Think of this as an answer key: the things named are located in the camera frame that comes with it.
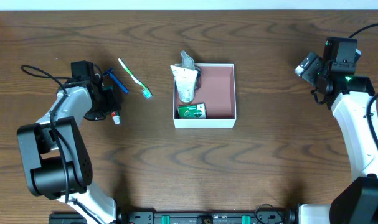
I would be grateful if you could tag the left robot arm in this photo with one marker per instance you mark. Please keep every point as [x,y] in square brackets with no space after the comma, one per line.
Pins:
[54,157]

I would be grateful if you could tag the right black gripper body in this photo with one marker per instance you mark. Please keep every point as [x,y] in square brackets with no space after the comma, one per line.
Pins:
[319,82]

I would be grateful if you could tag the white cardboard box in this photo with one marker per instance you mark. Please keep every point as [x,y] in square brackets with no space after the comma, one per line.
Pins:
[217,93]

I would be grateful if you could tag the green soap bar box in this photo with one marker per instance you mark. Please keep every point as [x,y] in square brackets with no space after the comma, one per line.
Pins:
[197,111]

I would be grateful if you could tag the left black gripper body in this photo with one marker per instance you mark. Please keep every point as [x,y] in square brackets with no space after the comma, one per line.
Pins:
[107,101]

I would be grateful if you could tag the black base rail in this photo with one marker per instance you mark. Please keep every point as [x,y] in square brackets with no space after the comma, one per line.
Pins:
[267,216]

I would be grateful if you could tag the green white toothbrush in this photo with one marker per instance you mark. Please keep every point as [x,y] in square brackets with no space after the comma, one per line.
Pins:
[145,90]

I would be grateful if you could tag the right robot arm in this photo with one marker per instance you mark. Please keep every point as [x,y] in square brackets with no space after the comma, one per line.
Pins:
[352,101]

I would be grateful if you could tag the Colgate toothpaste tube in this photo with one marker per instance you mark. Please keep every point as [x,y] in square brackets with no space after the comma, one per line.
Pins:
[112,105]

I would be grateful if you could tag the clear pump soap bottle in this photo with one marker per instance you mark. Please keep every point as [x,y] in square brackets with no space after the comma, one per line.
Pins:
[188,63]

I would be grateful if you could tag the blue disposable razor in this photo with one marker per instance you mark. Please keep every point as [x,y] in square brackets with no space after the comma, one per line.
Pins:
[110,73]

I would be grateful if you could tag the white lotion tube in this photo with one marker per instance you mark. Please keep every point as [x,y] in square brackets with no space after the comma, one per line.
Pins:
[185,80]

